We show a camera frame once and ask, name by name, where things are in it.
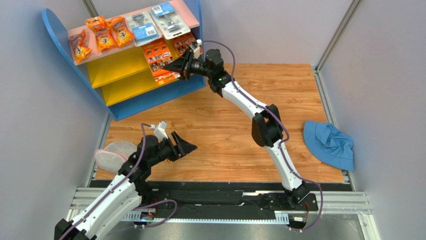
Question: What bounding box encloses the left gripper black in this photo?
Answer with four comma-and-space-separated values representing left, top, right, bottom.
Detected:
148, 131, 197, 167

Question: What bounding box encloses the orange razor box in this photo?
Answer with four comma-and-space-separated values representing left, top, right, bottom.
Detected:
171, 32, 197, 59
141, 38, 180, 86

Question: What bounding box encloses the blue Gillette razor blister pack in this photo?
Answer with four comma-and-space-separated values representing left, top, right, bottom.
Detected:
150, 2, 191, 40

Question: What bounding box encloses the orange BIC razor bag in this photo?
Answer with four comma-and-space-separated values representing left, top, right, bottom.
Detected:
107, 16, 135, 48
85, 15, 117, 51
69, 29, 93, 64

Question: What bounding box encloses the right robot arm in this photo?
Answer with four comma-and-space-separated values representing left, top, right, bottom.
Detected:
162, 49, 322, 210

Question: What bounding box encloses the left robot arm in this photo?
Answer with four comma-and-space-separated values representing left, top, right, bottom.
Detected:
53, 131, 198, 240

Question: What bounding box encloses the razor blister pack on shelf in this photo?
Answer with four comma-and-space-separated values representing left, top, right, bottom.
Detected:
125, 11, 162, 47

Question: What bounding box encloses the blue shelf with coloured boards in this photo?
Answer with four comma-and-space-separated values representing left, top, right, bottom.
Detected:
41, 8, 206, 121

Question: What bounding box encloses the white plastic bag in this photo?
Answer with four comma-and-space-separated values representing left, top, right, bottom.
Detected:
94, 141, 137, 174

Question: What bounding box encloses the blue bucket hat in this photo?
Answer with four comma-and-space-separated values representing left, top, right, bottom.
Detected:
303, 120, 355, 171

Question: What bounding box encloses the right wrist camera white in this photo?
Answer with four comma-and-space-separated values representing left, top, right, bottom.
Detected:
189, 39, 203, 59

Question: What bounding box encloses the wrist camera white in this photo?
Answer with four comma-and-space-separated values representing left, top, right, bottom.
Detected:
149, 120, 169, 141
189, 39, 203, 59

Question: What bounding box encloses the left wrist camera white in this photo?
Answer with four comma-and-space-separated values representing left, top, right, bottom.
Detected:
149, 120, 169, 141

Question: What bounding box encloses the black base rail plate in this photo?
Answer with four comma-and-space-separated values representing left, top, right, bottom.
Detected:
136, 181, 320, 220

